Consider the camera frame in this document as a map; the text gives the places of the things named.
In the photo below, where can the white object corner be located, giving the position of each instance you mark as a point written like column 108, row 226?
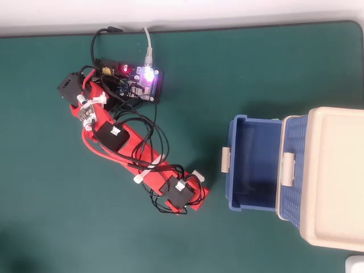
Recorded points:
column 355, row 264

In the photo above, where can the dark green table mat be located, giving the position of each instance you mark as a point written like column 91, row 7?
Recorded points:
column 42, row 170

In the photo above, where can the black controller circuit board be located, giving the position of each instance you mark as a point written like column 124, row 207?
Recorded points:
column 153, row 82

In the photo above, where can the red gripper body black motor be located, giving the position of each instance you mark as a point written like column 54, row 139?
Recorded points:
column 202, row 196

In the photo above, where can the green putty lump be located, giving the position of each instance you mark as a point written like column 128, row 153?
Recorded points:
column 275, row 119

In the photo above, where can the white cube block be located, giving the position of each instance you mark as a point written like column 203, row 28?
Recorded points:
column 199, row 175

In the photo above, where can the beige plastic drawer cabinet frame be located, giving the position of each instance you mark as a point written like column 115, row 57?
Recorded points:
column 335, row 176

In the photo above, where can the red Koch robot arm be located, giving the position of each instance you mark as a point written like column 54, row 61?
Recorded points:
column 155, row 179

